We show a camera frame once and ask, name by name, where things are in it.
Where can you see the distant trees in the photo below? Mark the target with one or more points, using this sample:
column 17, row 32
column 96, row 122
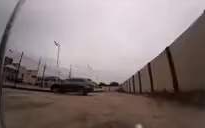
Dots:
column 108, row 84

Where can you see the dark car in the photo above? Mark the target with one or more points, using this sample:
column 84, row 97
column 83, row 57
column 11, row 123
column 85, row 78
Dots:
column 73, row 85

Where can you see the tall street lamp pole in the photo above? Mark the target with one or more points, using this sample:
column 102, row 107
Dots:
column 58, row 61

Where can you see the row of utility poles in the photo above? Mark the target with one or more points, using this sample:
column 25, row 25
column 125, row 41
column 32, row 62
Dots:
column 42, row 74

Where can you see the building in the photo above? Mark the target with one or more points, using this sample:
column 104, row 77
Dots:
column 18, row 74

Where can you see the pale panel wall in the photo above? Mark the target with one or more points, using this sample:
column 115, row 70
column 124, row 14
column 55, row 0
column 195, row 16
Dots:
column 186, row 63

